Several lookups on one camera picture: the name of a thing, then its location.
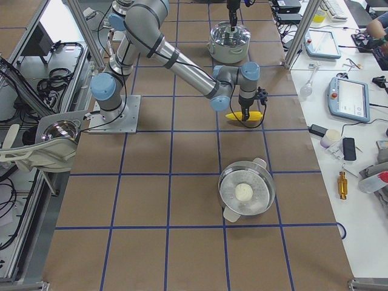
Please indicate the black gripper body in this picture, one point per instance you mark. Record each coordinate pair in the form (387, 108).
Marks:
(232, 7)
(245, 107)

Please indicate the yellow corn cob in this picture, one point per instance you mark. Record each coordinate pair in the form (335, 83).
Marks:
(253, 116)

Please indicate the glass pot lid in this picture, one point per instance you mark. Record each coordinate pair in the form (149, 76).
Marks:
(222, 35)

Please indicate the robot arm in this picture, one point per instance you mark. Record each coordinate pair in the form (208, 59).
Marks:
(233, 6)
(141, 24)

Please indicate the white electric cooking pot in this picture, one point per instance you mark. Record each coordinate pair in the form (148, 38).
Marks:
(225, 54)

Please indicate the steel steamer pot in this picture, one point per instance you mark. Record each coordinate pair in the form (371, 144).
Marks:
(256, 175)

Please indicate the black power adapter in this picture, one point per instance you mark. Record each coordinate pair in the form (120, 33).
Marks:
(317, 130)

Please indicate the white steamed bun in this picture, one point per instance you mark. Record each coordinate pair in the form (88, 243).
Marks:
(243, 192)

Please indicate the blue teach pendant far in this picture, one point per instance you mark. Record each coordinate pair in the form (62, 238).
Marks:
(321, 44)

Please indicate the blue teach pendant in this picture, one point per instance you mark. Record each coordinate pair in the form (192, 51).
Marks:
(348, 99)
(321, 44)

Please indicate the white purple cup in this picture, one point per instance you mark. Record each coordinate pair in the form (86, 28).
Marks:
(330, 137)

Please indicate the blue teach pendant near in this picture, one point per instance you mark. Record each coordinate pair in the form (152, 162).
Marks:
(348, 99)

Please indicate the black smartphone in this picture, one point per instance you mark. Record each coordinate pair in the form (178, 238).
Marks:
(349, 149)

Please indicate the brass fitting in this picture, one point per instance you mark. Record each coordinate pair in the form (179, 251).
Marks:
(342, 185)

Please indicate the steel bowl on stand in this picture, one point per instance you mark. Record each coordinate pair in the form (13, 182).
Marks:
(63, 128)

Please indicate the white plastic chair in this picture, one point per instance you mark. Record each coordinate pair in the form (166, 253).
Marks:
(54, 156)

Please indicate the aluminium frame post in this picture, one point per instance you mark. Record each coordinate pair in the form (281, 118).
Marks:
(302, 29)

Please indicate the steel robot base plate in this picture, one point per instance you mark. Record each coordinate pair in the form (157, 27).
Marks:
(122, 120)

